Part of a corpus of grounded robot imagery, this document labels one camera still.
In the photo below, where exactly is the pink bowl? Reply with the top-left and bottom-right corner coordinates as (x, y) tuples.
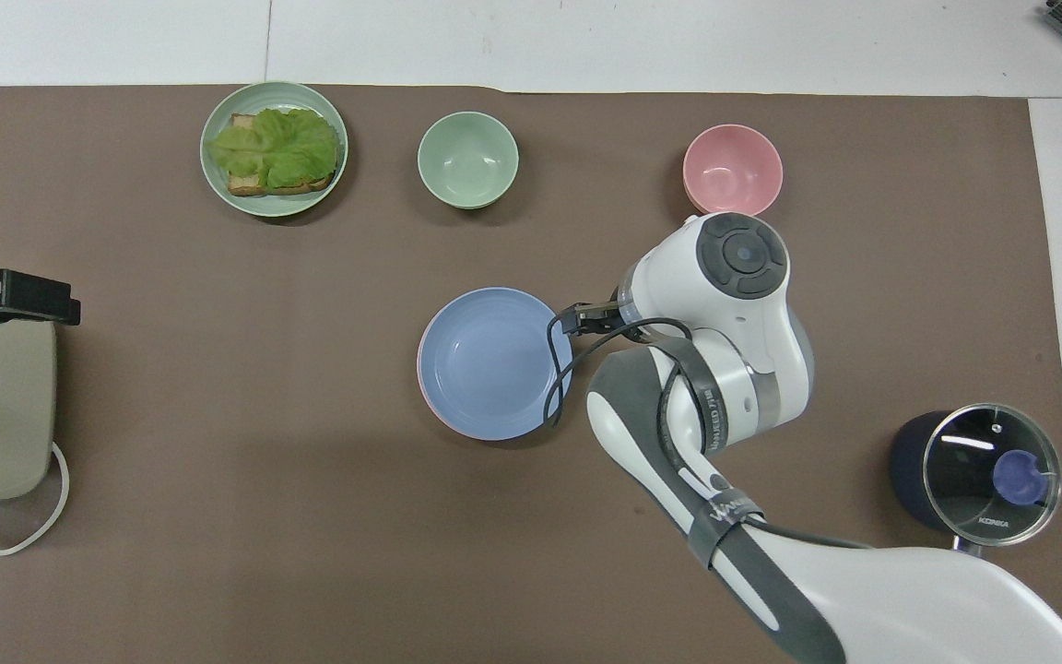
(682, 124), (784, 218)

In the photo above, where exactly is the beige kitchen appliance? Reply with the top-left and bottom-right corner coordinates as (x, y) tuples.
(0, 318), (59, 507)

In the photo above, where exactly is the glass pot lid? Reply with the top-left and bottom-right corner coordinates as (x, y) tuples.
(922, 403), (1062, 548)

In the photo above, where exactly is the blue plate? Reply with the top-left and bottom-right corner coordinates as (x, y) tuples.
(418, 287), (574, 441)

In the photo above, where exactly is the black cable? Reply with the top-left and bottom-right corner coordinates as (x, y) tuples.
(543, 310), (873, 551)

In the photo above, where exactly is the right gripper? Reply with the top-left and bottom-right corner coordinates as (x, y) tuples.
(574, 300), (627, 336)

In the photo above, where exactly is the green lettuce leaf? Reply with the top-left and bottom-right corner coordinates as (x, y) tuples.
(207, 108), (340, 190)

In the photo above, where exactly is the dark blue pot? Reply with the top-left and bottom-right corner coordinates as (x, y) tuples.
(890, 410), (985, 555)

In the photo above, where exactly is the green plate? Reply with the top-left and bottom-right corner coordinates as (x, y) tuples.
(200, 81), (349, 219)

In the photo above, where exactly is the white power cable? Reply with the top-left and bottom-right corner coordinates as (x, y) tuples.
(0, 441), (71, 557)

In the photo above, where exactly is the green bowl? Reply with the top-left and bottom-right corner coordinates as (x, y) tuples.
(417, 112), (520, 210)

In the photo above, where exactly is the toast slice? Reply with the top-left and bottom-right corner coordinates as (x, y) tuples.
(227, 113), (340, 196)

